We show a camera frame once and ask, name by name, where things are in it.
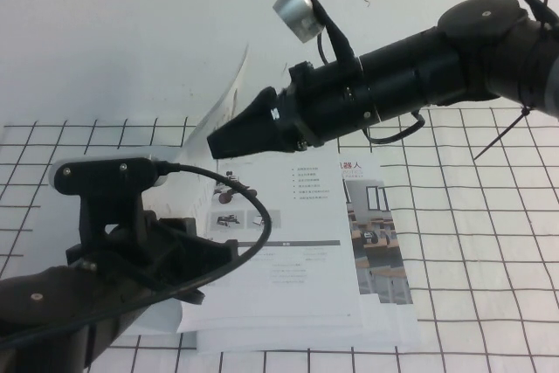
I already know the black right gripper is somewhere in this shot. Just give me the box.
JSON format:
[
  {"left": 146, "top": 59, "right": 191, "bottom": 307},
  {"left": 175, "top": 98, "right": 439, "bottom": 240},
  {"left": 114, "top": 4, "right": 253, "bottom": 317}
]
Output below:
[{"left": 204, "top": 58, "right": 381, "bottom": 161}]

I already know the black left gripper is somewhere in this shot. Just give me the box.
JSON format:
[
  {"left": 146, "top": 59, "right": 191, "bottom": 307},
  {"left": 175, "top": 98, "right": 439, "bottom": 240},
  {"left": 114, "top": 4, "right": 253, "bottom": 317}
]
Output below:
[{"left": 65, "top": 211, "right": 239, "bottom": 305}]

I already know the white printed brochure book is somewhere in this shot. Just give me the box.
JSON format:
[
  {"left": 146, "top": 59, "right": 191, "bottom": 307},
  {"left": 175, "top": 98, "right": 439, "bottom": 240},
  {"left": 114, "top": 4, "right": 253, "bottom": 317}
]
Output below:
[{"left": 25, "top": 40, "right": 366, "bottom": 337}]

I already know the black zip tie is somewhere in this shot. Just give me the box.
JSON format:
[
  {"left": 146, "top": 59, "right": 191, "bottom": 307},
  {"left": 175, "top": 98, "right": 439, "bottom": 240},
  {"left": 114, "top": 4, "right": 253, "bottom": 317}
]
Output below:
[{"left": 473, "top": 106, "right": 532, "bottom": 161}]

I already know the white black-grid tablecloth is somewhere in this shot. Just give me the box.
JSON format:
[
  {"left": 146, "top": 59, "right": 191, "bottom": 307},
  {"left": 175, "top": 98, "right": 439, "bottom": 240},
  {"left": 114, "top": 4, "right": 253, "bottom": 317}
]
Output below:
[{"left": 0, "top": 106, "right": 559, "bottom": 373}]

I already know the black left camera cable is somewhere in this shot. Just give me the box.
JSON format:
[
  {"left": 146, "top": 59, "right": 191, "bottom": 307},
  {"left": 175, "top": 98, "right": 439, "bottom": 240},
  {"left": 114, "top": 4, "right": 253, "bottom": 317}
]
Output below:
[{"left": 0, "top": 161, "right": 274, "bottom": 348}]

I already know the black camera cable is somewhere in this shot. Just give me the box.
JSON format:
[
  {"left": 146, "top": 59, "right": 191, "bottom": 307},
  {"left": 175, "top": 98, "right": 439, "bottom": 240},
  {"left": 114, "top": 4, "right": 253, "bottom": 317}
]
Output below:
[
  {"left": 316, "top": 30, "right": 427, "bottom": 146},
  {"left": 0, "top": 161, "right": 274, "bottom": 348}
]

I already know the black left camera bracket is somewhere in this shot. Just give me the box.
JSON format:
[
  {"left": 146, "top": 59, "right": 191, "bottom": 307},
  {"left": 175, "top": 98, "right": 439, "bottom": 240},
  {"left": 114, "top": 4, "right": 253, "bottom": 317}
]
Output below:
[{"left": 78, "top": 189, "right": 148, "bottom": 256}]

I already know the black camera bracket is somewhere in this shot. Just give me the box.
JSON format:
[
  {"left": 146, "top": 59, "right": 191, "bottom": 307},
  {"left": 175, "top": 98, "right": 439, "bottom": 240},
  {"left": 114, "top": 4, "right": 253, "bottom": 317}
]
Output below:
[
  {"left": 78, "top": 189, "right": 148, "bottom": 256},
  {"left": 304, "top": 0, "right": 364, "bottom": 69}
]

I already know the black right camera bracket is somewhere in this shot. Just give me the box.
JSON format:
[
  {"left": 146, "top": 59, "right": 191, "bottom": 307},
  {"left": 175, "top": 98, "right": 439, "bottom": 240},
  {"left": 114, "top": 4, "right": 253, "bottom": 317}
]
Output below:
[{"left": 304, "top": 0, "right": 364, "bottom": 69}]

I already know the silver round right wrist camera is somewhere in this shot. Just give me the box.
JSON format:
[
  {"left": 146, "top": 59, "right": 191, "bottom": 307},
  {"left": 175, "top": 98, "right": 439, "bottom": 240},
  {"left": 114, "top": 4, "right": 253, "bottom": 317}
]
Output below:
[{"left": 272, "top": 0, "right": 327, "bottom": 45}]

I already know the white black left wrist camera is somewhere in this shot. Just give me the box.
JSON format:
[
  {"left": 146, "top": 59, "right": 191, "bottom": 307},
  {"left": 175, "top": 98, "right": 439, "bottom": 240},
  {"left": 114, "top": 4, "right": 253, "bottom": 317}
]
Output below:
[{"left": 51, "top": 154, "right": 169, "bottom": 195}]

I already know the black right camera cable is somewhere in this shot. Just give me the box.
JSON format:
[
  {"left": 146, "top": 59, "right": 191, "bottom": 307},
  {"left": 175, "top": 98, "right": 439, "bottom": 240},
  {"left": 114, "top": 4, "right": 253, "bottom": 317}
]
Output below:
[{"left": 316, "top": 30, "right": 427, "bottom": 146}]

